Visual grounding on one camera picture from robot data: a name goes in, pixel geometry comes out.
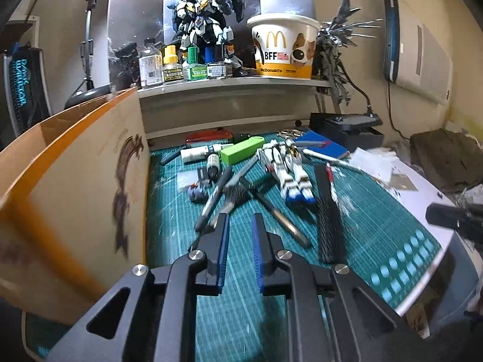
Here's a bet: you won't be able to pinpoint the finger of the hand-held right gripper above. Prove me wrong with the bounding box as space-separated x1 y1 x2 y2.
426 203 483 235

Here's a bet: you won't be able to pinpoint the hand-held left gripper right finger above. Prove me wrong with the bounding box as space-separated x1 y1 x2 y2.
251 213 422 362

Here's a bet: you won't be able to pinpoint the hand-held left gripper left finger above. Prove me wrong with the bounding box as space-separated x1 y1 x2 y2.
47 213 231 362

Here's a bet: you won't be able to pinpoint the grey black marker pen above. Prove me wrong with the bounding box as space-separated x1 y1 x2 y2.
194 166 235 232

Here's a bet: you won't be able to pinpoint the black bristle brush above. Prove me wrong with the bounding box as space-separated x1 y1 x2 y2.
217 156 261 216

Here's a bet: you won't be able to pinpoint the printed cardboard box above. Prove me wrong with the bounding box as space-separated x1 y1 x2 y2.
0 87 152 327

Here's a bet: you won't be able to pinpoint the dark metal-tipped pen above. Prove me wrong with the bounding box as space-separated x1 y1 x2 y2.
241 177 312 249

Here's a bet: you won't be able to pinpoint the olive cloth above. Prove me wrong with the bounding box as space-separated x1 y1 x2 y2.
409 128 483 194

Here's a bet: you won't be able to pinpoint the small blue-grey model part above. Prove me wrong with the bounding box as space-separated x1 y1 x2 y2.
187 183 208 204

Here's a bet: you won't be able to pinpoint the small clear plastic box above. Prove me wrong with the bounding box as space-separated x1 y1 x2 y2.
177 170 206 193

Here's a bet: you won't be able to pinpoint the small black dropper bottle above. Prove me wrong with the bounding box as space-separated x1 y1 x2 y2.
206 153 222 180

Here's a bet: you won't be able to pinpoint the green cutting mat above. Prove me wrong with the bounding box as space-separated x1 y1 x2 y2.
24 132 442 362

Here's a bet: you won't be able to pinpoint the white paper sheets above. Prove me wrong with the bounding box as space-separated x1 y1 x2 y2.
349 147 397 182

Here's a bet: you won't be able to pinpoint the white tube bottle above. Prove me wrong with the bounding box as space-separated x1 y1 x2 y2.
180 144 235 165

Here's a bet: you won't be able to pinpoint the lime green case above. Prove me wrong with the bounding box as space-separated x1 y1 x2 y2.
221 136 267 165

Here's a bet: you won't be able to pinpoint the red tool case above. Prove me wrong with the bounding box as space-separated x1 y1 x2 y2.
185 130 233 146

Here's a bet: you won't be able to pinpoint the white pen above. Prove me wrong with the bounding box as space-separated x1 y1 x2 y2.
302 148 352 169

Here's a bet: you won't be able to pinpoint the blue notebook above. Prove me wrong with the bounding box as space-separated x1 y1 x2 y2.
294 130 350 159

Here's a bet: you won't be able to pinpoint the black case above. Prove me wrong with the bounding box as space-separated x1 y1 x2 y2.
310 112 386 152

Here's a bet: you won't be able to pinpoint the white desk shelf riser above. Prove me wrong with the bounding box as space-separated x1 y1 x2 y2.
136 73 341 144

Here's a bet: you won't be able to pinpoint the small square glass jar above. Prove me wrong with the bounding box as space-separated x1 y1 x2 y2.
207 62 232 80

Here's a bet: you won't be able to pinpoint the green cap bottle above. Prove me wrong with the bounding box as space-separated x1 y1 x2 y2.
184 45 208 81

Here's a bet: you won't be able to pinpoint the yellow cap bottle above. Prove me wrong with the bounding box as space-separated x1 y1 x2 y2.
162 45 184 83

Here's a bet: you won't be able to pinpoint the clear bottle white label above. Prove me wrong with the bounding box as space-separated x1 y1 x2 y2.
139 51 164 90

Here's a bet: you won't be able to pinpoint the silver winged model figure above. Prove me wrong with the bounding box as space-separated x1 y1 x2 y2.
315 0 384 114

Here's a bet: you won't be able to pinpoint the black desk lamp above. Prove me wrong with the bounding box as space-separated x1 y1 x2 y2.
64 0 114 110

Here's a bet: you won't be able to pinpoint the dog print paper bucket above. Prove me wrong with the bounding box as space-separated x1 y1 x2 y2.
247 13 321 80

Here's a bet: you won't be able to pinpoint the dark robot model figure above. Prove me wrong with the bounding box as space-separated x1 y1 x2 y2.
111 41 142 78

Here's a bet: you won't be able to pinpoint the blue white robot model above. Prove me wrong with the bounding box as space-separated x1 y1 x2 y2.
168 0 248 76

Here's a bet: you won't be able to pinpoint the black appliance cable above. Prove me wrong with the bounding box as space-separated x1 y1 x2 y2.
388 81 413 141

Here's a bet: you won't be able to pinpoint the white wall-mounted appliance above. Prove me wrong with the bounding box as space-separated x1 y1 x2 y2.
383 0 454 105

